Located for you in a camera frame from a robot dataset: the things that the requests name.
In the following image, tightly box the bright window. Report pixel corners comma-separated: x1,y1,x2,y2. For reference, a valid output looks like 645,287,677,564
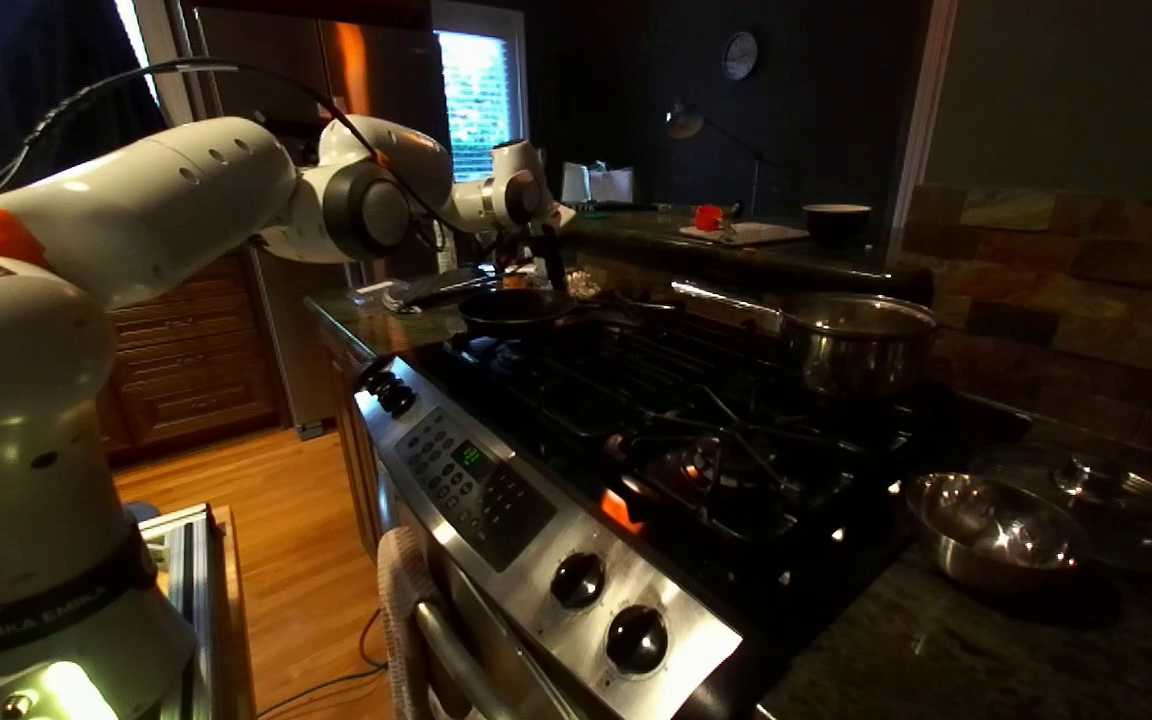
431,0,528,180

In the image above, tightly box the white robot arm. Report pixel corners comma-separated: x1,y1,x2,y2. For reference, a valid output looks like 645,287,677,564
0,113,567,720

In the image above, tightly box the steel pot with handle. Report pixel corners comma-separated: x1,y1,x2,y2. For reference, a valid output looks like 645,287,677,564
673,278,936,401

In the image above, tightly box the red cup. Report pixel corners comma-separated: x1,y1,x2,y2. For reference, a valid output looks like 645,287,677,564
693,202,731,233

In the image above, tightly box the white towel on oven handle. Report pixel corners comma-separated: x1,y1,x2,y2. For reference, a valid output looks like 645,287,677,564
376,526,431,720

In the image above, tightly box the round wall clock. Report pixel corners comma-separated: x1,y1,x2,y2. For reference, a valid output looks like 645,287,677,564
720,32,759,82

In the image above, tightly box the glass pot lid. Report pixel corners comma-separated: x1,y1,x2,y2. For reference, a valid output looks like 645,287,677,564
1012,453,1152,575

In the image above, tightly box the small steel bowl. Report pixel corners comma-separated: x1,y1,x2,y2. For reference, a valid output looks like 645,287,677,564
904,470,1087,601

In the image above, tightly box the wooden base cabinet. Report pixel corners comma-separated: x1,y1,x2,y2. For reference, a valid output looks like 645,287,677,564
101,251,283,456

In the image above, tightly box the stainless steel gas stove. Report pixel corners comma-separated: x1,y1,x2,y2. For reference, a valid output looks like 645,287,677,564
357,306,964,720

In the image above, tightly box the black frying pan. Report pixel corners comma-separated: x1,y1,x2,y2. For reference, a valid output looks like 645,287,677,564
462,287,588,332

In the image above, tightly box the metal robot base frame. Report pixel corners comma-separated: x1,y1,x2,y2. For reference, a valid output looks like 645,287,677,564
138,505,256,720

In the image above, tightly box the white tablet on counter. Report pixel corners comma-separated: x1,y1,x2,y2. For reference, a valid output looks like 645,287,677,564
560,164,637,206

